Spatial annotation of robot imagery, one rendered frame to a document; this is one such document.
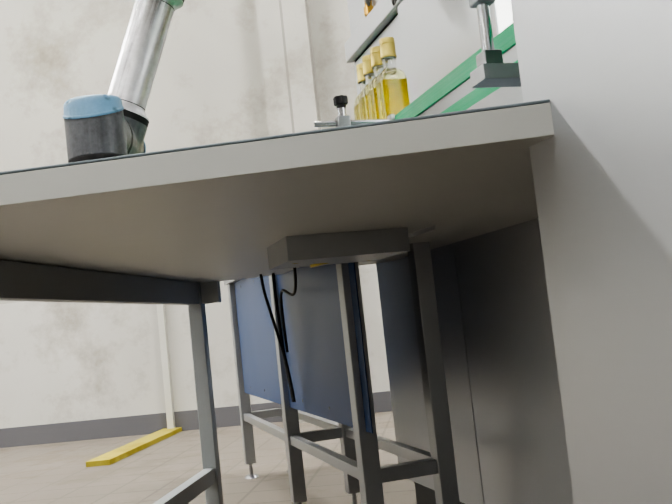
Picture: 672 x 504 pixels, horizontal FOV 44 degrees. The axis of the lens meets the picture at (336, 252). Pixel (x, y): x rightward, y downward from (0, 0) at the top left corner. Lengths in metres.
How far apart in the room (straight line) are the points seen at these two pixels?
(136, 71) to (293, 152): 1.09
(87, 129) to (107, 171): 0.84
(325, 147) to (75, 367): 4.81
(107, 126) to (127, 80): 0.20
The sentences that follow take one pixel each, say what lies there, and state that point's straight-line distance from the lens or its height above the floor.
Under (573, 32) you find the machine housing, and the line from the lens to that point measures 0.80.
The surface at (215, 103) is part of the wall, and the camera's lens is 5.43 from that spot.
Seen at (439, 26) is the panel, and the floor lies 1.18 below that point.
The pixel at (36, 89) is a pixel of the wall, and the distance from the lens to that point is 5.87.
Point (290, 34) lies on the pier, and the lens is 5.26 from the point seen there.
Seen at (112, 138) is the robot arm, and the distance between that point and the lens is 1.71.
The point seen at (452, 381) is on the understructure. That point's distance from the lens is 2.06.
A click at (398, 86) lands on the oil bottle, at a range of 1.84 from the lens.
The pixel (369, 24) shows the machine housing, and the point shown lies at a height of 1.36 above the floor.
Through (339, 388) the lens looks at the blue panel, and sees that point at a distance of 1.95.
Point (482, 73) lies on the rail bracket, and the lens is 1.08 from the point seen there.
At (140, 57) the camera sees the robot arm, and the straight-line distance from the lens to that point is 1.90.
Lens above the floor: 0.56
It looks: 5 degrees up
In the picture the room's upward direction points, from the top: 6 degrees counter-clockwise
